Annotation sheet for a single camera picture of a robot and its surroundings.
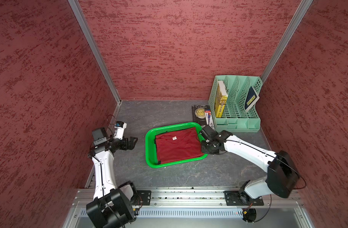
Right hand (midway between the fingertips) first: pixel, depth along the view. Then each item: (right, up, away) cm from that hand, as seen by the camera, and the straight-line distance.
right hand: (203, 151), depth 84 cm
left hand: (-44, +8, -5) cm, 45 cm away
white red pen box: (+8, +19, +21) cm, 29 cm away
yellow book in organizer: (+12, +33, +5) cm, 36 cm away
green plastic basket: (-33, 0, +5) cm, 34 cm away
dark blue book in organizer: (+40, +34, +19) cm, 56 cm away
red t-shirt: (-16, +3, +3) cm, 16 cm away
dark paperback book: (0, +23, +26) cm, 35 cm away
